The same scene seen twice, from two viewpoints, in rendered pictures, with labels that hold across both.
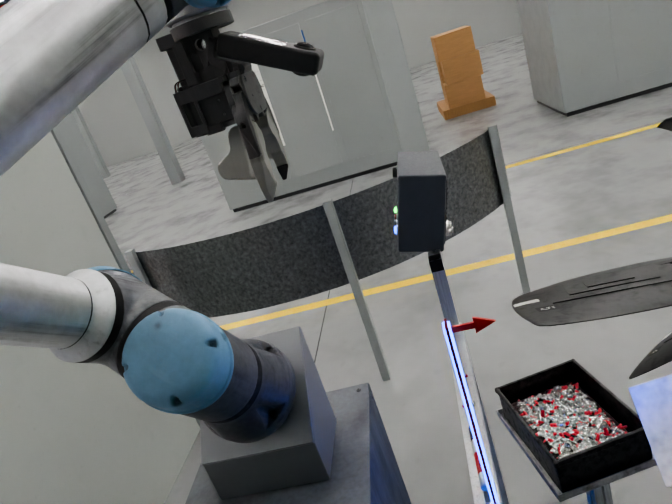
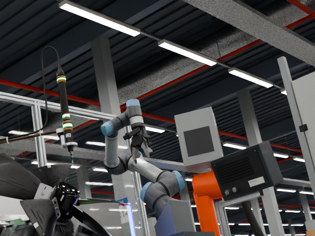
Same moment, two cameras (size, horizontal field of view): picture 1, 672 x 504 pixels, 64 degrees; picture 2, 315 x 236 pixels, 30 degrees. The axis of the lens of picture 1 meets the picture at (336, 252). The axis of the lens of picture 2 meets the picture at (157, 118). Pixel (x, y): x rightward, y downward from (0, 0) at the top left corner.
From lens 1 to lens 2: 3.53 m
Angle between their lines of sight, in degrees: 119
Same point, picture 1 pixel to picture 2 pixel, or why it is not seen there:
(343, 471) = not seen: outside the picture
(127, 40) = (108, 141)
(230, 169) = (138, 155)
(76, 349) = not seen: hidden behind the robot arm
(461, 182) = not seen: outside the picture
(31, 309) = (147, 175)
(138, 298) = (161, 179)
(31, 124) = (107, 151)
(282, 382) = (158, 210)
